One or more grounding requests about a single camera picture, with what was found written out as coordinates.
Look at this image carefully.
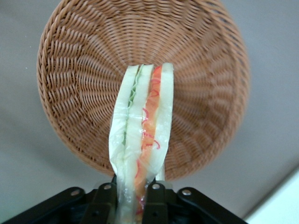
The round brown wicker basket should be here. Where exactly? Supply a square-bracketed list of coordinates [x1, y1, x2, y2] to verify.
[36, 0, 250, 183]

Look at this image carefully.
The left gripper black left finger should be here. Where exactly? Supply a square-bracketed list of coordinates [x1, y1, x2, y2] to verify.
[83, 182, 117, 224]

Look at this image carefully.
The triangle sandwich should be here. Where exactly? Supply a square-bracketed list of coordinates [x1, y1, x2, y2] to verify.
[108, 62, 175, 224]

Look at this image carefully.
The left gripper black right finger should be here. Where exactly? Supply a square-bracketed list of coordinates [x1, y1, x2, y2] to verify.
[143, 183, 178, 224]

